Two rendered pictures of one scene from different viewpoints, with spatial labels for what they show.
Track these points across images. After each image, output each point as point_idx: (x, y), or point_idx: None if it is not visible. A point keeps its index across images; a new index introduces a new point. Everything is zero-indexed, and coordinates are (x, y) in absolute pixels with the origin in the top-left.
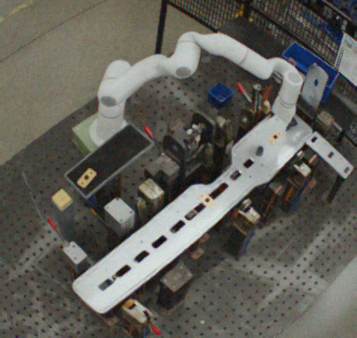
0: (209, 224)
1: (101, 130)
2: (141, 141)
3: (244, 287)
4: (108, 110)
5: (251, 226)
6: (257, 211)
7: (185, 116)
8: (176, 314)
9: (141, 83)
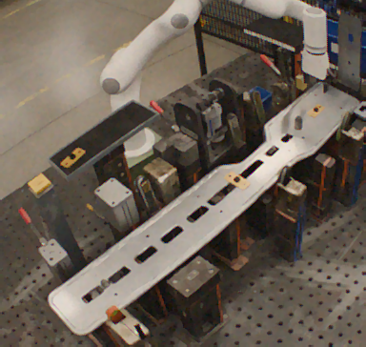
0: (240, 207)
1: None
2: (145, 114)
3: (302, 299)
4: (118, 106)
5: (296, 202)
6: (311, 208)
7: None
8: (210, 343)
9: (144, 56)
